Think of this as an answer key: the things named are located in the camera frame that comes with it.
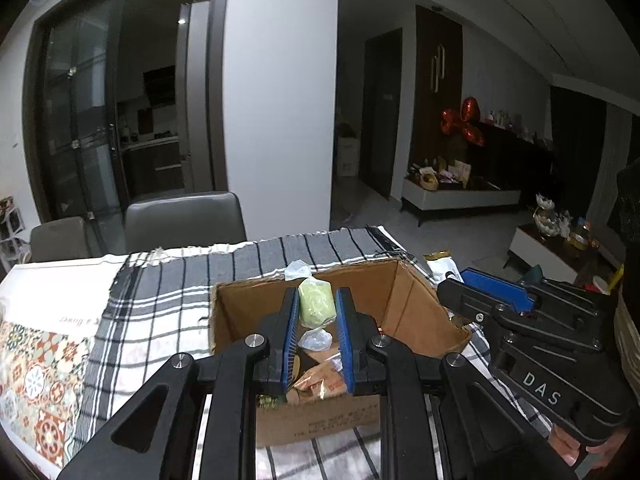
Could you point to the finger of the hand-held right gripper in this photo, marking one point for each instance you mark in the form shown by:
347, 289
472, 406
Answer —
500, 287
470, 302

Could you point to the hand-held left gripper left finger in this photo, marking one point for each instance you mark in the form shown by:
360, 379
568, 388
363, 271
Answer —
291, 340

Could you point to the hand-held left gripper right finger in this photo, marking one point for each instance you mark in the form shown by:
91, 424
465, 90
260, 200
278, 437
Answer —
345, 345

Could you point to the light green candy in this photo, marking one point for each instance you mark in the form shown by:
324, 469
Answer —
316, 302

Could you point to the large cardboard box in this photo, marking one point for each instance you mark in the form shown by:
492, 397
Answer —
415, 320

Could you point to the person's right hand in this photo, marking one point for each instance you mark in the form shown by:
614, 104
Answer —
565, 449

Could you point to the white gold-edged packet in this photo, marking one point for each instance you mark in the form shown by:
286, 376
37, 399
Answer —
442, 266

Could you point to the brown snack packet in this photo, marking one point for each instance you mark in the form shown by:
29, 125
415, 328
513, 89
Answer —
320, 385

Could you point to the white coffee table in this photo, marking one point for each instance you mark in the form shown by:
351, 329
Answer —
545, 255

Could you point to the white flower vase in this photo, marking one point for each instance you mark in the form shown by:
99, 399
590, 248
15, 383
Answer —
546, 215

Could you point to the white low sideboard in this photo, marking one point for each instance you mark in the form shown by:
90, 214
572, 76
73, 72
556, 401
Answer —
460, 197

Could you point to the dark long cabinet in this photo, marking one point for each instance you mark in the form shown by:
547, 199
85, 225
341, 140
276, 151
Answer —
515, 160

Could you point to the yellow round bowl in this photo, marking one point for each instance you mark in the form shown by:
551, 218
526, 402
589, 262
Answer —
429, 179

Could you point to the grey checked cloth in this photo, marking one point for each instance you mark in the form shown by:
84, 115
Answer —
165, 305

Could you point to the grey dining chair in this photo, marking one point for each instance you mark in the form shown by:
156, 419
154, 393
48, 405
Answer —
185, 222
60, 240

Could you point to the bunch of red foil balloons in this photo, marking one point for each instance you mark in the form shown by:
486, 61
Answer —
470, 122

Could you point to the grey curtain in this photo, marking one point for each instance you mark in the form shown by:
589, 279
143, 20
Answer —
612, 160

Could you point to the white box on floor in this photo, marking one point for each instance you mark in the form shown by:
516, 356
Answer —
348, 157

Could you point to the dark interior door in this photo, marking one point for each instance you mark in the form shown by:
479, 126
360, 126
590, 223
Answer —
382, 115

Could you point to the tile patterned tablecloth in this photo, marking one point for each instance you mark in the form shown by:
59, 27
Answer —
40, 385

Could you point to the glass sliding door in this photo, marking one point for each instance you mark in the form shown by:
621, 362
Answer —
85, 125

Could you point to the white storage rack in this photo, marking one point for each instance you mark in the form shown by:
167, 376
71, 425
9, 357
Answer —
10, 230

